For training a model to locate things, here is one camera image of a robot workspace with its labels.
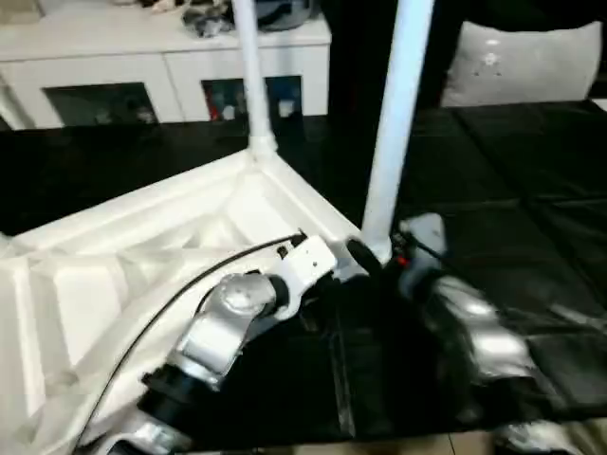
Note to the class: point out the white plastic table leg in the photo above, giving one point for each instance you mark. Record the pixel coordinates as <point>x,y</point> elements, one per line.
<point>396,118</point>
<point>253,71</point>

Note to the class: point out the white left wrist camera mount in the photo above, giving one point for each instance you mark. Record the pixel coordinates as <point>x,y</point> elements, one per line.
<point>308,260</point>

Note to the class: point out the round grey appliance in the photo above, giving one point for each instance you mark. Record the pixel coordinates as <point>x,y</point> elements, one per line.
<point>284,14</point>

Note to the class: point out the black cabinet with gold label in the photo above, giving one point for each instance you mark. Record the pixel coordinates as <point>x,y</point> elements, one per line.
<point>351,57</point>

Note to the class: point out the black work mat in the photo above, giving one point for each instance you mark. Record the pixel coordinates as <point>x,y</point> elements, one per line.
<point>498,166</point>

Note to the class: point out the grey cushion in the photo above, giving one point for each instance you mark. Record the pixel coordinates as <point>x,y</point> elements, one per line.
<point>521,61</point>

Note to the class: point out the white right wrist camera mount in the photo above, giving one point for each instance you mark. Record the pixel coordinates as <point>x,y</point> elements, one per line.
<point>427,230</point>

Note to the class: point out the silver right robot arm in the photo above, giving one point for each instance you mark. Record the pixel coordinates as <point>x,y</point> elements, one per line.
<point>488,332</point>

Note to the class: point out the white plastic table top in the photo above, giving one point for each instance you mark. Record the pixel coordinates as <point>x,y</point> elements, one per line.
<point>118,246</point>

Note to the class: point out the beige plush toy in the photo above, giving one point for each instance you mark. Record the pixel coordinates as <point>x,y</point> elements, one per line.
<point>163,5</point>

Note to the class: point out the bag of black parts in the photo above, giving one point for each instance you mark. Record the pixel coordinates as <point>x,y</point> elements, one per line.
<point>208,23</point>

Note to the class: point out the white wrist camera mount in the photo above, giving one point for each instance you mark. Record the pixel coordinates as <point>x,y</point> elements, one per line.
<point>308,260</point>
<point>427,230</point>

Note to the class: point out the white sideboard with glass doors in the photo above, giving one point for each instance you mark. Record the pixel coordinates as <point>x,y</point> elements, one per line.
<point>95,61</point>

